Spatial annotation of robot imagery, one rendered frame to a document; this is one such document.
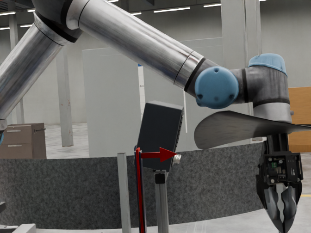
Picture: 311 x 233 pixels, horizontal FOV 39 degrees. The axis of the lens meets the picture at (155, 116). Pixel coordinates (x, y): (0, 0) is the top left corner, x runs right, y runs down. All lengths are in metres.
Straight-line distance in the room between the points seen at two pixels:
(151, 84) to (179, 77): 6.02
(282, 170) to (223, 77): 0.23
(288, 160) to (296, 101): 7.79
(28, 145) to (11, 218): 4.61
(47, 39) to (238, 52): 3.98
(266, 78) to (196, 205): 1.65
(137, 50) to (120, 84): 6.15
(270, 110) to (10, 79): 0.58
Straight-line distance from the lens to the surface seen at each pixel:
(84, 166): 2.45
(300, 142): 8.74
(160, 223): 1.27
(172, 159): 1.30
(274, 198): 0.93
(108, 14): 0.85
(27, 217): 2.69
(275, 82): 0.93
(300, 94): 8.66
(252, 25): 10.78
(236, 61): 4.89
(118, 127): 7.02
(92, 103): 7.16
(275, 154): 0.88
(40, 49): 1.04
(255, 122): 0.59
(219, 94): 0.78
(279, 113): 0.91
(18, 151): 7.42
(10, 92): 1.08
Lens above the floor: 1.28
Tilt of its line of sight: 3 degrees down
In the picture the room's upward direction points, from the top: 4 degrees counter-clockwise
